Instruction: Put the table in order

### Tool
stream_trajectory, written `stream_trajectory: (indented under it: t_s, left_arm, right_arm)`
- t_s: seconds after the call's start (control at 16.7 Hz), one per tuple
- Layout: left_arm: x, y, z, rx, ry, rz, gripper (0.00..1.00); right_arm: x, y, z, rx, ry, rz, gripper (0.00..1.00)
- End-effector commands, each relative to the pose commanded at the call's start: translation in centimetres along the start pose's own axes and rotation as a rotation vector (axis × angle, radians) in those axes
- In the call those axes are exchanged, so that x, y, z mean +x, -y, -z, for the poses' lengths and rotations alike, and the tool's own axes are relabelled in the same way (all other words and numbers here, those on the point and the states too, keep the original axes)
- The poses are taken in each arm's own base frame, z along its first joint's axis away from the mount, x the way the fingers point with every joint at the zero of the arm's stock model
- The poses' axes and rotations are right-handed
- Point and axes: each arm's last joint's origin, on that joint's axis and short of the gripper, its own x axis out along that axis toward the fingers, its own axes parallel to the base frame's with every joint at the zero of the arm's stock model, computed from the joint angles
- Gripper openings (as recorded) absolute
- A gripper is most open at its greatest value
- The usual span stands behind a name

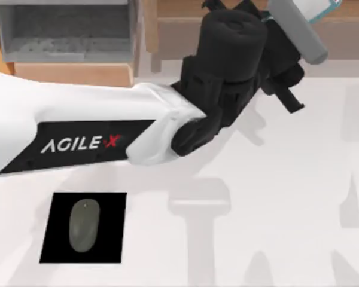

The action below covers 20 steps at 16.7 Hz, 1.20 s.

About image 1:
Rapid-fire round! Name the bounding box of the pale wooden open shelf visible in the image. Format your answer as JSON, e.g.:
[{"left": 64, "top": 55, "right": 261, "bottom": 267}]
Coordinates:
[{"left": 134, "top": 0, "right": 359, "bottom": 74}]

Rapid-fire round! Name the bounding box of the pale wooden drawer front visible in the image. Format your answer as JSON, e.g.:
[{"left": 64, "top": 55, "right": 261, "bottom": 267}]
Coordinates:
[{"left": 14, "top": 60, "right": 133, "bottom": 88}]

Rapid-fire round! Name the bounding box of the black square mouse mat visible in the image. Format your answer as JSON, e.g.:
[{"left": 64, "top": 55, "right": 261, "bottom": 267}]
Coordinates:
[{"left": 39, "top": 192, "right": 127, "bottom": 265}]

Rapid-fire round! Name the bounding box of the grey computer mouse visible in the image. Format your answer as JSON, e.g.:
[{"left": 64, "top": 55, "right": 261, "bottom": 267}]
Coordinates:
[{"left": 69, "top": 198, "right": 101, "bottom": 253}]

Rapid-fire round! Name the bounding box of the white and teal object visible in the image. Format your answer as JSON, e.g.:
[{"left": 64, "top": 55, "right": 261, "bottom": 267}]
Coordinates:
[{"left": 305, "top": 0, "right": 343, "bottom": 26}]

